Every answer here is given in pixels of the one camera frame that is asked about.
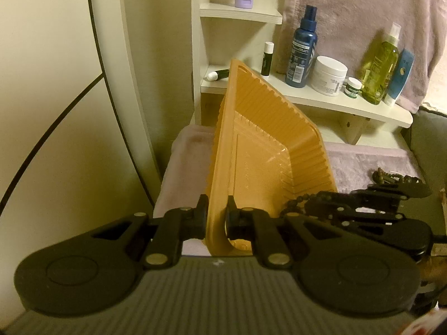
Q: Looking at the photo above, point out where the blue spray bottle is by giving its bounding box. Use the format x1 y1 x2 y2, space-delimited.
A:
285 4 318 88

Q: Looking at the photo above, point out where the green oil spray bottle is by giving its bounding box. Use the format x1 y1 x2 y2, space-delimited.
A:
361 23 402 105

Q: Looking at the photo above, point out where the cream curved frame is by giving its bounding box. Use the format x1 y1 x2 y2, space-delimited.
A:
85 0 165 210

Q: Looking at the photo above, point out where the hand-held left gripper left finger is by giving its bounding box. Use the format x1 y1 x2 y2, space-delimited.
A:
84 194 209 270

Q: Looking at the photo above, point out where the dark tube with white cap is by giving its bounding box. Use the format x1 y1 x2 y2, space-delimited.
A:
207 69 231 82

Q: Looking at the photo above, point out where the white cream jar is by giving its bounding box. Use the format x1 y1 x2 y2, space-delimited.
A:
312 56 348 96

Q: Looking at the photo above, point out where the red and white cloth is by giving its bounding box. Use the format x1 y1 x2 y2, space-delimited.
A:
407 305 447 335

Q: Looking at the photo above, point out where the small green jar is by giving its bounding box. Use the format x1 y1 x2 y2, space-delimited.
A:
343 78 364 99

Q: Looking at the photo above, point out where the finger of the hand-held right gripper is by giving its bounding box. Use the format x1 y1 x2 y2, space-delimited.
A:
316 181 433 210
307 210 408 233

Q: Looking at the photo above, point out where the lip balm stick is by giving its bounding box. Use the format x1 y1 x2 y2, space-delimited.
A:
261 41 274 76

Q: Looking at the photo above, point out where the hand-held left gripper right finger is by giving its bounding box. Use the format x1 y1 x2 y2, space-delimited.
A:
224 195 344 270

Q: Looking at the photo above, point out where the orange plastic tray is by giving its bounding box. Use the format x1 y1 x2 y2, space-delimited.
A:
205 59 339 257

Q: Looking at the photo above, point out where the wooden bead necklace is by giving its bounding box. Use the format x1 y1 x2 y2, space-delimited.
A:
279 168 425 219

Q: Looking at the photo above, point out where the mauve fleece towel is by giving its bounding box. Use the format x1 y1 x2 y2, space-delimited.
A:
281 0 447 114

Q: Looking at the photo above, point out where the cream shelf unit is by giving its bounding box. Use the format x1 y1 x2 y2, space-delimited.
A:
191 0 414 147

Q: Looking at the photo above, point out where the grey cushion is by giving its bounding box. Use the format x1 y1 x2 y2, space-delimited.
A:
407 103 447 199

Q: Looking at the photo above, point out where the blue and white tube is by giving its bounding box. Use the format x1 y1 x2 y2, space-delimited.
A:
383 48 416 107

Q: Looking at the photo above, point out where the mauve fleece blanket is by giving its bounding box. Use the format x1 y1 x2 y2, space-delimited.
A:
157 125 425 256

